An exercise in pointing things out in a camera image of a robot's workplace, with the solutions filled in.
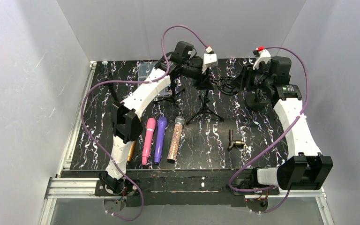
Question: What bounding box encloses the black shock-mount stand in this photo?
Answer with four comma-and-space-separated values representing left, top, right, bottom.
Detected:
185, 75, 238, 125

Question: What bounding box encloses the glitter silver microphone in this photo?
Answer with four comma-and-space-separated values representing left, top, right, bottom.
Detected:
167, 116, 185, 164

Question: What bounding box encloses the purple microphone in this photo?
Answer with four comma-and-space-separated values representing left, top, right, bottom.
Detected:
154, 116, 167, 165

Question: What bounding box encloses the pink microphone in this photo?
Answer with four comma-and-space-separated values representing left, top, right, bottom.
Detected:
142, 118, 156, 165

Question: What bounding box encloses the black round-base mic stand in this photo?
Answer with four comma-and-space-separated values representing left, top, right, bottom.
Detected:
104, 73, 121, 110

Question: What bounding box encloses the gold microphone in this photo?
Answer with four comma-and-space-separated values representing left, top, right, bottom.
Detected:
127, 141, 136, 163

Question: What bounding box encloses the black tripod mic stand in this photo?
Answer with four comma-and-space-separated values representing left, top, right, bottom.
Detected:
153, 80, 185, 116

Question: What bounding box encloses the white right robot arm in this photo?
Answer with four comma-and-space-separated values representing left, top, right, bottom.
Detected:
228, 56, 333, 192

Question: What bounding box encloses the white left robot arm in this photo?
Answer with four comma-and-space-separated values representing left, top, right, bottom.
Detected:
99, 41, 218, 195

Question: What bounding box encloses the clear plastic parts box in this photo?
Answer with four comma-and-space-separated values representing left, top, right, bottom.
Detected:
138, 61, 172, 98

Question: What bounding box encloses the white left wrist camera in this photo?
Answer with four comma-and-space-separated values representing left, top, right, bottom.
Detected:
202, 45, 218, 73

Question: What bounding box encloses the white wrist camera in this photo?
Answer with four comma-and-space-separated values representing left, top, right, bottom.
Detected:
202, 45, 218, 73
253, 46, 271, 70

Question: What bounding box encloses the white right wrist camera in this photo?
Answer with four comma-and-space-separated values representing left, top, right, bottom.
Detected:
253, 46, 271, 70

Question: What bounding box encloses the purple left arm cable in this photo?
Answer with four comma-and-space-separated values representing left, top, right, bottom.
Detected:
80, 25, 213, 222

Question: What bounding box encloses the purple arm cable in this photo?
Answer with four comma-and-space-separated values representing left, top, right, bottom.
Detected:
228, 46, 309, 214
80, 25, 213, 222

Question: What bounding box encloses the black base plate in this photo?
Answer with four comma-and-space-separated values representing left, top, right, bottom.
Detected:
95, 169, 267, 207

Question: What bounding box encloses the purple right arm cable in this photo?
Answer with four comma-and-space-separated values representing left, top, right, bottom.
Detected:
228, 46, 309, 214

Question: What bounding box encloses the aluminium rail frame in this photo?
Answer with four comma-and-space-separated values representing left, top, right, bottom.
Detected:
39, 178, 334, 225

